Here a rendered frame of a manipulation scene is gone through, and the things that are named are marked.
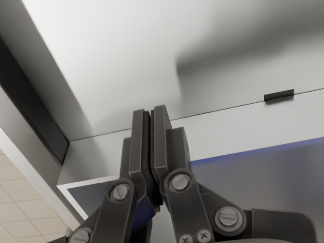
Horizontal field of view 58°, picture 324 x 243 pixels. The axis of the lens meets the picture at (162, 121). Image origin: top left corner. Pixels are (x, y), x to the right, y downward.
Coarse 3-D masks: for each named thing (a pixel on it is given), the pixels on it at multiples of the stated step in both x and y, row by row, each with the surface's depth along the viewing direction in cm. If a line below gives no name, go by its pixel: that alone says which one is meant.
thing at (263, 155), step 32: (288, 96) 17; (320, 96) 16; (192, 128) 17; (224, 128) 16; (256, 128) 16; (288, 128) 15; (320, 128) 15; (64, 160) 18; (96, 160) 17; (192, 160) 15; (224, 160) 20; (256, 160) 20; (288, 160) 20; (320, 160) 20; (64, 192) 17; (96, 192) 20; (224, 192) 23; (256, 192) 23; (288, 192) 23; (320, 192) 23; (160, 224) 26; (320, 224) 26
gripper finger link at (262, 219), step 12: (252, 216) 10; (264, 216) 10; (276, 216) 10; (288, 216) 10; (300, 216) 10; (252, 228) 10; (264, 228) 10; (276, 228) 10; (288, 228) 10; (300, 228) 9; (312, 228) 9; (216, 240) 11; (288, 240) 9; (300, 240) 9; (312, 240) 9
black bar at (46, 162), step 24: (0, 48) 14; (0, 72) 14; (0, 96) 14; (24, 96) 15; (0, 120) 15; (24, 120) 15; (48, 120) 17; (24, 144) 16; (48, 144) 17; (48, 168) 18
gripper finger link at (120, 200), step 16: (112, 192) 12; (128, 192) 11; (112, 208) 11; (128, 208) 11; (96, 224) 10; (112, 224) 10; (128, 224) 10; (96, 240) 10; (112, 240) 10; (128, 240) 10; (144, 240) 12
